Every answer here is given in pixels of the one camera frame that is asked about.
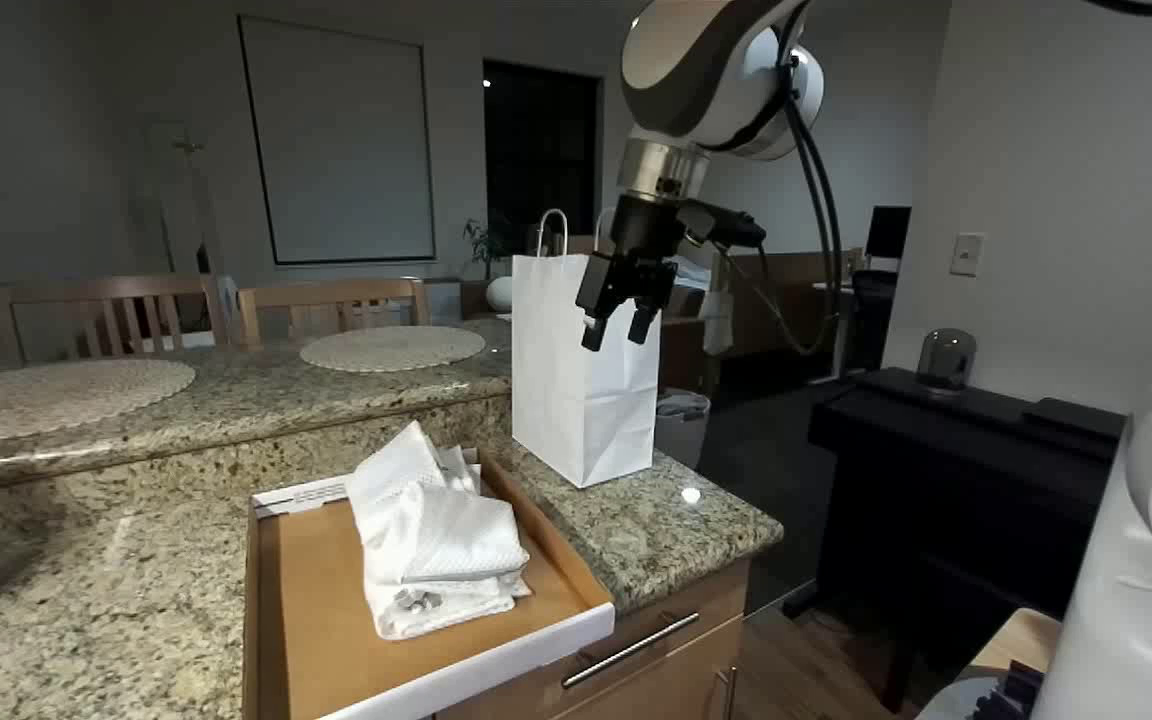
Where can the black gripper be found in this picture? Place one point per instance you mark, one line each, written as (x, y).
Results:
(640, 231)

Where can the wooden drawer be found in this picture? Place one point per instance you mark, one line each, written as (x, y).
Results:
(320, 600)

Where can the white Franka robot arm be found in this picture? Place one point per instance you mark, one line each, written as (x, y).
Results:
(696, 64)

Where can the potted plant in white pot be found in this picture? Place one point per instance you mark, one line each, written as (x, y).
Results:
(497, 289)

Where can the grey trash bin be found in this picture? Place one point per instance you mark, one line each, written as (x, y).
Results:
(681, 426)

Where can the wooden sideboard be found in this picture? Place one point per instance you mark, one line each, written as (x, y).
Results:
(790, 307)

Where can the dark window opening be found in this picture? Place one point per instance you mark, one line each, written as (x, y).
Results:
(536, 146)

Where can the dark computer monitor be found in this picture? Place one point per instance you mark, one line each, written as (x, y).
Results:
(890, 231)

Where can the wooden dining chair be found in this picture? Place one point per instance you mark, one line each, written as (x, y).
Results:
(110, 284)
(320, 289)

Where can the shiny metal kettle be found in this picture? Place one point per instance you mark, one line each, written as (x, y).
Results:
(945, 356)

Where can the black upright piano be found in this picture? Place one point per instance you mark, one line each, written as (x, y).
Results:
(951, 481)

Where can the light wooden table corner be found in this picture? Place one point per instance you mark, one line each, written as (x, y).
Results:
(1018, 641)

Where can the large round woven placemat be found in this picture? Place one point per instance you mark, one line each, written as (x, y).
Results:
(58, 393)

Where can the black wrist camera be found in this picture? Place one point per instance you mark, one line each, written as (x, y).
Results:
(723, 224)

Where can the white light switch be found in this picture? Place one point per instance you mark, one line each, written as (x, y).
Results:
(966, 252)

